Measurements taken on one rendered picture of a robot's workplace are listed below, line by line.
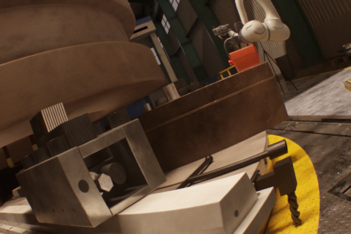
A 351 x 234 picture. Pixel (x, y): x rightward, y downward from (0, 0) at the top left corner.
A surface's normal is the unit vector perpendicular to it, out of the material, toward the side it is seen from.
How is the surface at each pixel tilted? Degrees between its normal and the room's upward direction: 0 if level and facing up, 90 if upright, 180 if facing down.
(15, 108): 90
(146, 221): 72
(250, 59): 97
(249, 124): 90
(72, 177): 90
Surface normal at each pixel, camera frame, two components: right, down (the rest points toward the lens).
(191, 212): -0.65, -0.03
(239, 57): -0.18, 0.25
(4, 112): 0.68, -0.27
